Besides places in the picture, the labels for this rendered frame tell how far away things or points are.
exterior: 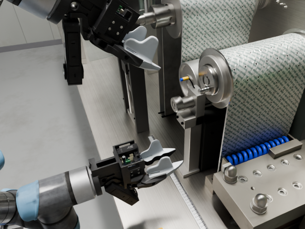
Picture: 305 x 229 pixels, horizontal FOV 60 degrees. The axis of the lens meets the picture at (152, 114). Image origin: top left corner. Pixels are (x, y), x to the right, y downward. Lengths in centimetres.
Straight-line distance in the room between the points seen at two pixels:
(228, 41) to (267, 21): 16
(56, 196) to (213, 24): 60
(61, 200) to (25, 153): 193
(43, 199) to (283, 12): 82
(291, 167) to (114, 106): 73
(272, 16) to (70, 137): 197
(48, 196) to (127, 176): 16
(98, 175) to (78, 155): 172
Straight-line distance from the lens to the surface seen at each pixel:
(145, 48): 48
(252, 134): 77
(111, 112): 115
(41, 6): 43
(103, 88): 132
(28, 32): 444
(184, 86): 83
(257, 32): 102
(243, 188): 71
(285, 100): 77
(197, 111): 70
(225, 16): 83
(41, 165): 234
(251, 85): 65
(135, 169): 58
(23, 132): 274
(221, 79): 61
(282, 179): 75
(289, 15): 91
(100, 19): 45
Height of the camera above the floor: 158
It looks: 38 degrees down
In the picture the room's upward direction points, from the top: 4 degrees counter-clockwise
